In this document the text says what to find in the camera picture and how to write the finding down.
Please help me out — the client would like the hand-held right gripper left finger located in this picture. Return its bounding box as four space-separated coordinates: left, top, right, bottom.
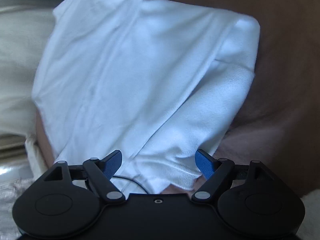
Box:
44 150 126 205

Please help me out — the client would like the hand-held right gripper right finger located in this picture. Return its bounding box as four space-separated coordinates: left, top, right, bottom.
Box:
191 149 275 202

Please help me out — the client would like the white t-shirt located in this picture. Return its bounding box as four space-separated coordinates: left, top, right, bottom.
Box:
32 0 261 195

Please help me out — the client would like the cream folded blanket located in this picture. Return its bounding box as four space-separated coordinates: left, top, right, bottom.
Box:
0 4 57 137

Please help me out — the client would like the black cable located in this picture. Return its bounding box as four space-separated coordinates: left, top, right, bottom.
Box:
111 177 150 194

